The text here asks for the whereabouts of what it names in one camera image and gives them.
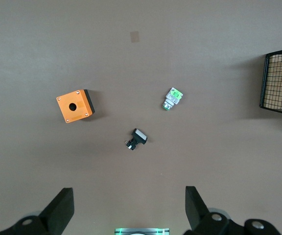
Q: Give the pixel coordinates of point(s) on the black square white-faced button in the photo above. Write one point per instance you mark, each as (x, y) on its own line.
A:
(139, 135)

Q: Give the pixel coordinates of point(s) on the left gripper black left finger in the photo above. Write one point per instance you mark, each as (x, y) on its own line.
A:
(57, 213)

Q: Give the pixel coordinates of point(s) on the green push button switch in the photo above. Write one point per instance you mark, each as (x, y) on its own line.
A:
(174, 96)

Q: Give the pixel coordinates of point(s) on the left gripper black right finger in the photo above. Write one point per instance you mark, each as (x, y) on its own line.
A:
(197, 213)

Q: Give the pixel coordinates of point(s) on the tan tape patch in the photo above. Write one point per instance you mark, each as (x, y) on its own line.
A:
(134, 37)

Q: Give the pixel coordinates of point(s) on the orange push-button enclosure box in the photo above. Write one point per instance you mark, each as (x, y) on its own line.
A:
(65, 107)

